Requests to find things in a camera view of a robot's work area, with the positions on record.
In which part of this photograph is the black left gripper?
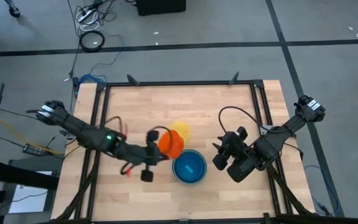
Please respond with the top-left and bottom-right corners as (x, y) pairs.
(125, 129), (170, 167)

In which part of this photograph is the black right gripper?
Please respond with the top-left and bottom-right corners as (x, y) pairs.
(212, 126), (252, 163)

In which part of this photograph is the orange plastic bowl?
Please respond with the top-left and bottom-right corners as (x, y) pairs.
(158, 129), (185, 161)

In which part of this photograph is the large green plastic bowl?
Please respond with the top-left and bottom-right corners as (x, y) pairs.
(171, 149), (208, 187)

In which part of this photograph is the yellow plastic bowl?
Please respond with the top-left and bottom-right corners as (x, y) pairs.
(169, 121), (192, 144)

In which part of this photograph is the small black electronics box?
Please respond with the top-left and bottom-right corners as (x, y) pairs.
(22, 143), (47, 157)

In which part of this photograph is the black side table beam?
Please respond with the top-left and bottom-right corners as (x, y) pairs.
(0, 158), (60, 191)

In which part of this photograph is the black box on floor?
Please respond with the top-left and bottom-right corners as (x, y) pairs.
(135, 0), (187, 17)

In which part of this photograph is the white power strip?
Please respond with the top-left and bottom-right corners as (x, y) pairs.
(76, 9), (94, 23)

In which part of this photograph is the black chair caster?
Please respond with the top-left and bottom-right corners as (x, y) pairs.
(4, 0), (22, 19)

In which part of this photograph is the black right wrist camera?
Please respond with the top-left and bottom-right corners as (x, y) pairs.
(212, 154), (230, 172)

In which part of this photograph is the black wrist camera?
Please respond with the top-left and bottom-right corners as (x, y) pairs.
(140, 169), (155, 184)
(212, 154), (230, 172)

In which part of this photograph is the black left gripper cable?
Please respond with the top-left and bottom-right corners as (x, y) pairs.
(151, 125), (175, 138)

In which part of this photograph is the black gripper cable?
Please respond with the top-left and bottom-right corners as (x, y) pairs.
(151, 125), (175, 138)
(218, 106), (289, 135)

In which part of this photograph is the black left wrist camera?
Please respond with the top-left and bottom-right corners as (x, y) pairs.
(140, 169), (155, 184)

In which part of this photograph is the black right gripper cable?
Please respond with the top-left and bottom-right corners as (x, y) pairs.
(218, 106), (289, 135)

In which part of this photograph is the silver metal bracket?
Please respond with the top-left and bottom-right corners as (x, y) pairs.
(259, 124), (275, 136)

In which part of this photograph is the black aluminium table frame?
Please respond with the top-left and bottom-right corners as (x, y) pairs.
(53, 71), (317, 224)

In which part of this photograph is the blue coiled cable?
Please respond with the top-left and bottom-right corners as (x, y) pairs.
(78, 73), (106, 85)

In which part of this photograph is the long blue cable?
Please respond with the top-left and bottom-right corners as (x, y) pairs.
(303, 164), (341, 216)

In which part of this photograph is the black coiled cable ring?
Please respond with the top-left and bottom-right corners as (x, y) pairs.
(78, 30), (106, 53)

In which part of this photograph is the yellow cable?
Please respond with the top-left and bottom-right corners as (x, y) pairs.
(0, 119), (62, 156)

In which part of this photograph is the white coiled cable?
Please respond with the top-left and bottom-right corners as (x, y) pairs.
(74, 11), (101, 32)

